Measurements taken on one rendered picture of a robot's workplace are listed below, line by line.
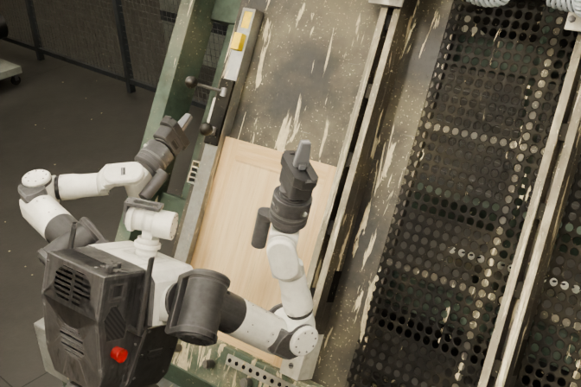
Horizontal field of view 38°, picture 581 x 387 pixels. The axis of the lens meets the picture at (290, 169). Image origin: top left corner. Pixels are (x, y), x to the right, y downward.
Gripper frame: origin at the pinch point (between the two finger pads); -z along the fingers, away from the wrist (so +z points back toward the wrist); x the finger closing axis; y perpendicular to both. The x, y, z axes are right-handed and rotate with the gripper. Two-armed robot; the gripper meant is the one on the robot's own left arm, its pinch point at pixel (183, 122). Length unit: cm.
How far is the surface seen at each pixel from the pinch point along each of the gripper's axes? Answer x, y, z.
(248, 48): -4.6, 6.5, -28.3
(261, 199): 18.6, 25.3, 6.0
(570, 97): -9, 105, -28
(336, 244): 17, 56, 13
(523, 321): 19, 109, 15
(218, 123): 6.1, 5.1, -7.0
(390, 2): -21, 55, -38
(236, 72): -1.6, 5.8, -20.8
